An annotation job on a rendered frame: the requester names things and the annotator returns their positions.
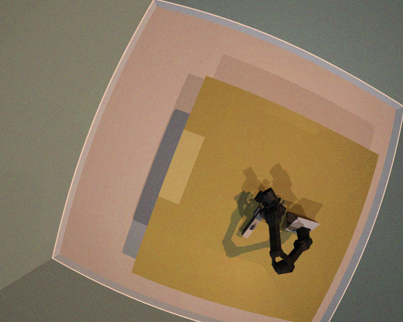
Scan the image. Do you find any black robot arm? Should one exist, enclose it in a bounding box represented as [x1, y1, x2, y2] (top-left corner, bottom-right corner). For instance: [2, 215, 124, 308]
[259, 188, 313, 274]

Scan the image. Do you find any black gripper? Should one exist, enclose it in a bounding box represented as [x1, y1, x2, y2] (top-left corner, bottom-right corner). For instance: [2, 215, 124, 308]
[254, 191, 286, 212]

